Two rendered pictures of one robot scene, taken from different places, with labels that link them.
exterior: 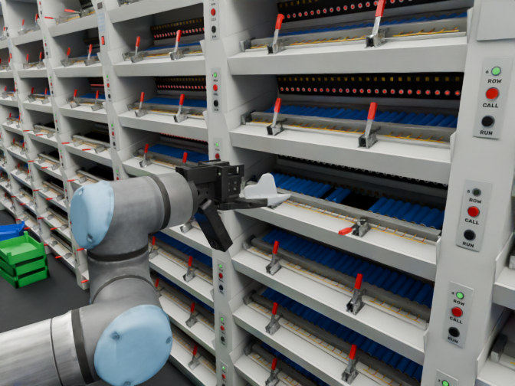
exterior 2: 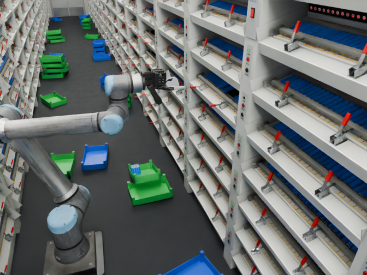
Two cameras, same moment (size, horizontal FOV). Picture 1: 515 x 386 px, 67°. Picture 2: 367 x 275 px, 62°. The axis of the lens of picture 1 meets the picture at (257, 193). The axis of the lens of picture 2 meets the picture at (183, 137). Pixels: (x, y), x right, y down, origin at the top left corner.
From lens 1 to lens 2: 0.88 m
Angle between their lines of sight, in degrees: 26
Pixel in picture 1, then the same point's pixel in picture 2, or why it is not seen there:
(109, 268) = (113, 102)
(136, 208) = (120, 85)
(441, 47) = (240, 35)
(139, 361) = (111, 128)
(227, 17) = not seen: outside the picture
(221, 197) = (155, 84)
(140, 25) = not seen: outside the picture
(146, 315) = (113, 117)
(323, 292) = (214, 131)
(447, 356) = (237, 162)
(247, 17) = not seen: outside the picture
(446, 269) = (237, 127)
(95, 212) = (107, 85)
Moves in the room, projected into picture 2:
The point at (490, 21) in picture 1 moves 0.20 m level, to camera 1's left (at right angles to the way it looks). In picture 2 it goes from (248, 30) to (199, 25)
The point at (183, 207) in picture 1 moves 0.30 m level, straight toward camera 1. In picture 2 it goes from (138, 87) to (110, 114)
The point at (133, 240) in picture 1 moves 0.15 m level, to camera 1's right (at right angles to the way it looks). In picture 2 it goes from (120, 95) to (148, 101)
